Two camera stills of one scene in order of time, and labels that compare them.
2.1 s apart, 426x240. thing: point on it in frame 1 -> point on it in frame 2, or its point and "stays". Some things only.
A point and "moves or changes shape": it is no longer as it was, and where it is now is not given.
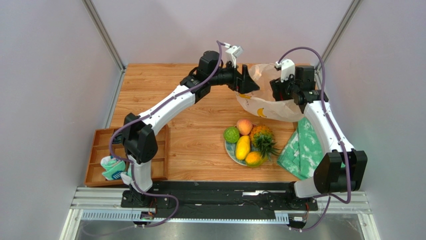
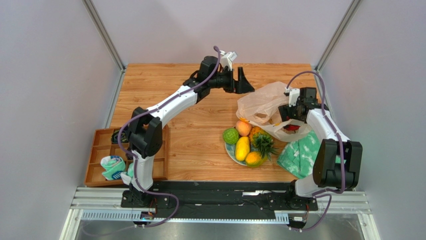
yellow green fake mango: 255,159 stays
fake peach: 244,126 stays
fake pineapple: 263,140 stays
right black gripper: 276,89 -> 287,114
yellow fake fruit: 243,147 stays
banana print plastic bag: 261,102 moves or changes shape
